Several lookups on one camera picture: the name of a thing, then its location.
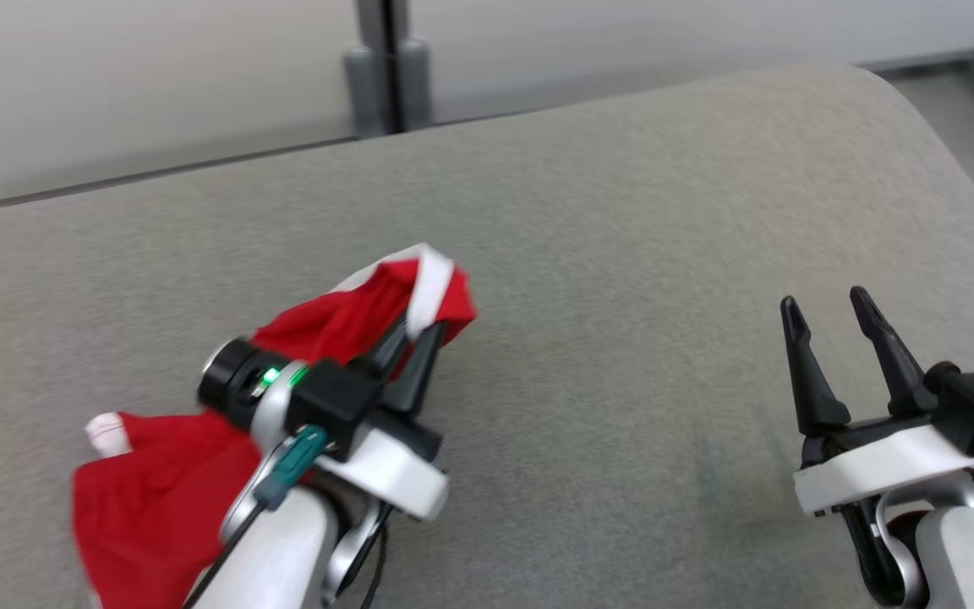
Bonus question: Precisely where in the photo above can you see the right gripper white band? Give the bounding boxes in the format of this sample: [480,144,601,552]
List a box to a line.
[780,285,974,518]

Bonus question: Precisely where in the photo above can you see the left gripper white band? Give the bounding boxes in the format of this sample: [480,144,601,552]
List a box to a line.
[316,320,451,522]

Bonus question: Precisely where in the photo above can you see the red jersey with navy lettering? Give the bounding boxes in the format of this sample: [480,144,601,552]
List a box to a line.
[71,410,289,609]

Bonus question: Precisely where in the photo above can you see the teal cable plug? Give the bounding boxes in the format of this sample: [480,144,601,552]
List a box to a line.
[252,425,329,511]

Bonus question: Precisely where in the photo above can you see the grey partition post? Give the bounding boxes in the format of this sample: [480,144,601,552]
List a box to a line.
[343,0,435,140]

